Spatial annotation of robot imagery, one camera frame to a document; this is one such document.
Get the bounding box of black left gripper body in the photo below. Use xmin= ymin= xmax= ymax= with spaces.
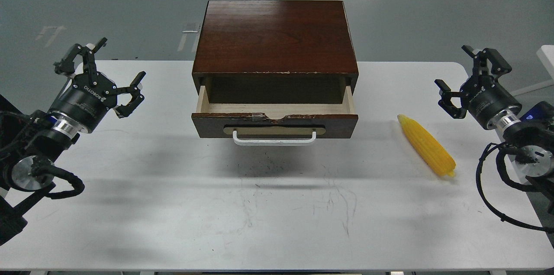
xmin=48 ymin=72 xmax=117 ymax=133

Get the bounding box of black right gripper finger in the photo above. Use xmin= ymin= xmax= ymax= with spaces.
xmin=461 ymin=45 xmax=512 ymax=80
xmin=435 ymin=79 xmax=469 ymax=119

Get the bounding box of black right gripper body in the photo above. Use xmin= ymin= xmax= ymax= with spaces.
xmin=461 ymin=75 xmax=522 ymax=130

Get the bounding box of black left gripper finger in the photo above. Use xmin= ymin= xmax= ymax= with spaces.
xmin=54 ymin=37 xmax=108 ymax=79
xmin=113 ymin=71 xmax=146 ymax=118

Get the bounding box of yellow corn cob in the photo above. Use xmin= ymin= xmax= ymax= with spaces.
xmin=396 ymin=114 xmax=456 ymax=178

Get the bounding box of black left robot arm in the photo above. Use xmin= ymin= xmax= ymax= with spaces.
xmin=0 ymin=38 xmax=146 ymax=245

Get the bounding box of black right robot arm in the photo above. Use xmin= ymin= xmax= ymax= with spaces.
xmin=435 ymin=45 xmax=553 ymax=234

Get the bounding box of white chair base with castor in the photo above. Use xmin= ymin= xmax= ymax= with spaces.
xmin=510 ymin=45 xmax=554 ymax=96

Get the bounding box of dark wooden cabinet box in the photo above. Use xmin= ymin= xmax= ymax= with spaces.
xmin=192 ymin=0 xmax=359 ymax=90

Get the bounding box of wooden drawer with white handle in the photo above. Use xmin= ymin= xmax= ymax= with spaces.
xmin=191 ymin=86 xmax=358 ymax=146

